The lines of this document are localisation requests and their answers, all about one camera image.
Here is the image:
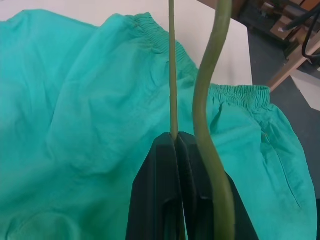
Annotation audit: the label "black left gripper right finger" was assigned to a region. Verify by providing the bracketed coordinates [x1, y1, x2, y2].
[176, 131, 259, 240]

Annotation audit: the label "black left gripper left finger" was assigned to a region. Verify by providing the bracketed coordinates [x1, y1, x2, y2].
[124, 131, 186, 240]

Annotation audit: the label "teal green shorts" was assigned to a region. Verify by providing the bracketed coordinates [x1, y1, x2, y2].
[0, 9, 316, 240]

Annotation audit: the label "light wooden table leg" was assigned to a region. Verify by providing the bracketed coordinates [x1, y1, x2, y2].
[266, 37, 320, 92]

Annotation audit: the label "cardboard box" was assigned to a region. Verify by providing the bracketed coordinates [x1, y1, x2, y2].
[270, 18, 295, 41]

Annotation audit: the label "black cable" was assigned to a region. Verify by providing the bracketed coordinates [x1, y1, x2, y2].
[287, 4, 320, 61]

